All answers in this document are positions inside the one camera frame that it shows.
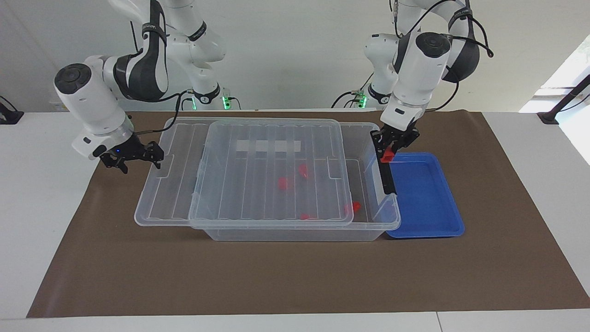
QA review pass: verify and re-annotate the blue plastic tray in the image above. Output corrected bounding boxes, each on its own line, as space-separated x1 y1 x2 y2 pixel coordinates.
385 152 465 239

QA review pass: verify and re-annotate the clear plastic lid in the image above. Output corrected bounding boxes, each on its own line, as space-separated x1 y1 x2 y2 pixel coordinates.
134 117 355 230

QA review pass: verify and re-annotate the clear plastic box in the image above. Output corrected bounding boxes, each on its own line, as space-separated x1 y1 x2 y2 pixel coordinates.
189 119 402 243

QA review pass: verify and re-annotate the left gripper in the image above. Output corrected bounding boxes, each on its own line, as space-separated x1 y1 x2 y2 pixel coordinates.
371 120 420 195

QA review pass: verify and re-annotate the black stand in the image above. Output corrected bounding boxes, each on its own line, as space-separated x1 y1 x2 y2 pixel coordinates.
537 73 590 125
0 95 24 125

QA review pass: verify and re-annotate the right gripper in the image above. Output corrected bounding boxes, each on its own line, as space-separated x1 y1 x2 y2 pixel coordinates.
99 133 165 175

